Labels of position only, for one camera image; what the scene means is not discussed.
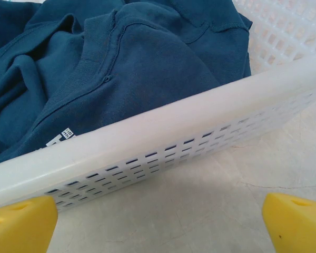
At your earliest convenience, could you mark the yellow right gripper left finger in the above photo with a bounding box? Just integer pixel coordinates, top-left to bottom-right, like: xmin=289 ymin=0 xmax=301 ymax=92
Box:
xmin=0 ymin=195 xmax=59 ymax=253

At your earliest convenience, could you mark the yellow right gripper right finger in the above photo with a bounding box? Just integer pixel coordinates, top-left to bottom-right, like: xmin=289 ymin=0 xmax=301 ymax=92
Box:
xmin=262 ymin=192 xmax=316 ymax=253

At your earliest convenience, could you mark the white perforated plastic basket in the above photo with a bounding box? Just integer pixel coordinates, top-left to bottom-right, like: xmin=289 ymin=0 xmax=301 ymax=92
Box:
xmin=0 ymin=0 xmax=316 ymax=211

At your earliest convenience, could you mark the dark blue t-shirt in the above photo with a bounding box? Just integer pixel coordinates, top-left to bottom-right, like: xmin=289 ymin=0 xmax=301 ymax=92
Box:
xmin=0 ymin=0 xmax=253 ymax=167

